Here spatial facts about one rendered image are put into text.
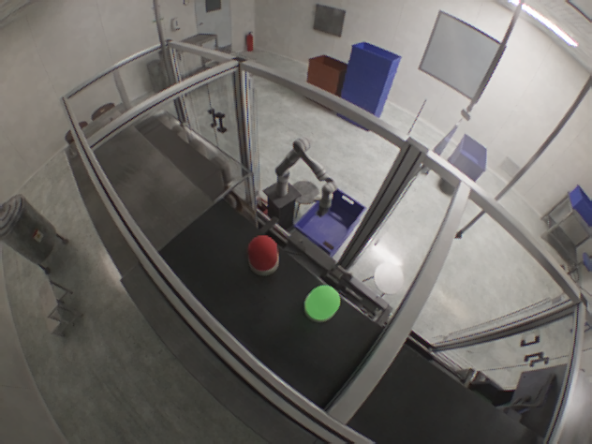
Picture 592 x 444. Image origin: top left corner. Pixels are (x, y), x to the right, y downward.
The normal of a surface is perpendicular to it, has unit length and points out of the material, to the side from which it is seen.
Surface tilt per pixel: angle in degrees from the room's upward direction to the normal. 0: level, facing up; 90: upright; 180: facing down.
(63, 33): 90
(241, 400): 0
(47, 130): 90
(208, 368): 0
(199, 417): 0
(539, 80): 90
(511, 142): 90
